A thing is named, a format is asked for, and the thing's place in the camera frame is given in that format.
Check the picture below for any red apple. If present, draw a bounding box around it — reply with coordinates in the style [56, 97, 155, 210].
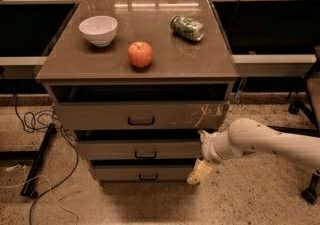
[127, 41, 153, 68]

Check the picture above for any white ceramic bowl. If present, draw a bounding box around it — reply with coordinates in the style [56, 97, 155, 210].
[79, 16, 118, 47]

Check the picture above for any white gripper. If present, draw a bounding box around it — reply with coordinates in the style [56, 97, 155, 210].
[187, 130, 222, 185]

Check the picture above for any white cable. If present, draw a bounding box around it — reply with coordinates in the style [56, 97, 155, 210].
[0, 164, 81, 225]

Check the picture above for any green soda can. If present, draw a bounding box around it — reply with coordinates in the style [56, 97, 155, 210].
[170, 15, 205, 42]

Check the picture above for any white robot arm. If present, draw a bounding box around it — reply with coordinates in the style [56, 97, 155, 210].
[187, 118, 320, 185]

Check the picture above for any grey drawer cabinet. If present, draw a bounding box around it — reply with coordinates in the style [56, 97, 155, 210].
[37, 0, 237, 169]

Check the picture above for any black office chair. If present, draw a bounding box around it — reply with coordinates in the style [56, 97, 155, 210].
[266, 45, 320, 205]

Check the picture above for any black metal floor bar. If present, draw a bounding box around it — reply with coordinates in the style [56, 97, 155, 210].
[21, 123, 57, 198]

